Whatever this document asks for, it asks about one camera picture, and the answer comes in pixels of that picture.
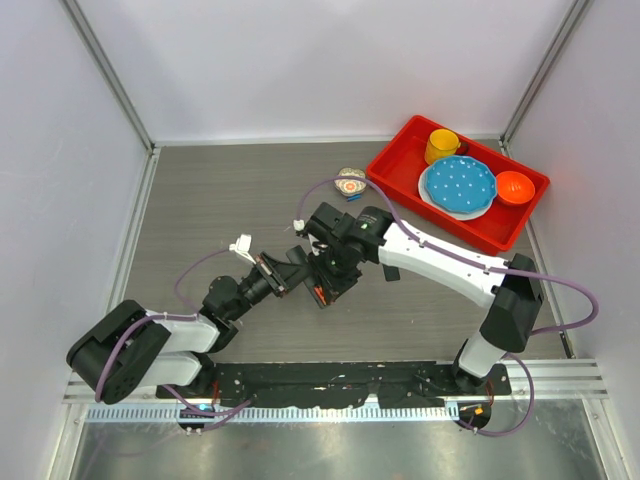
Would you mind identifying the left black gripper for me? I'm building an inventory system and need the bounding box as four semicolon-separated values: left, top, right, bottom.
228;252;314;322

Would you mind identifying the black remote control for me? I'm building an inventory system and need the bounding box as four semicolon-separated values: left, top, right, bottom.
286;246;329;309

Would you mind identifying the red orange battery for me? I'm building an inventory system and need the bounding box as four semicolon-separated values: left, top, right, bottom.
313;286;329;308

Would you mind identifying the black battery cover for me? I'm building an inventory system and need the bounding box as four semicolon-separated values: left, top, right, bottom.
383;265;401;282

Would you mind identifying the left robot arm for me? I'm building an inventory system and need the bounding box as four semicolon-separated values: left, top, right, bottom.
66;246;311;405

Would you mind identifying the small patterned bowl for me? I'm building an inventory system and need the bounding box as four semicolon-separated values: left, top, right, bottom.
334;167;367;198

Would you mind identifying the blue dotted plate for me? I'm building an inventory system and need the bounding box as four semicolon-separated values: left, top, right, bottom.
425;155;497;213

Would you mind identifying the yellow mug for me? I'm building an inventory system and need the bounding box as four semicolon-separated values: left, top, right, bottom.
424;128;469;165

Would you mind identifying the red plastic tray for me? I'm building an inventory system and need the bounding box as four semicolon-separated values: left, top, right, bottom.
366;115;550;255

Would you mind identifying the orange bowl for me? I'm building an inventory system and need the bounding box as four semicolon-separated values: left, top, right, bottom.
496;171;536;206

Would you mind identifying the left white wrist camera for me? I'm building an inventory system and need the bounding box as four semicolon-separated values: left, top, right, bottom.
228;233;257;266

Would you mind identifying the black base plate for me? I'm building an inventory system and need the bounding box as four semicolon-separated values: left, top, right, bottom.
209;360;511;409

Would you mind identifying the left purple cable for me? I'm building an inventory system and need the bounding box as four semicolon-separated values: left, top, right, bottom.
93;249;251;431

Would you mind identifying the white cable duct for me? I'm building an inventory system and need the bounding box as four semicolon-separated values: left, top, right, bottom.
85;402;459;424

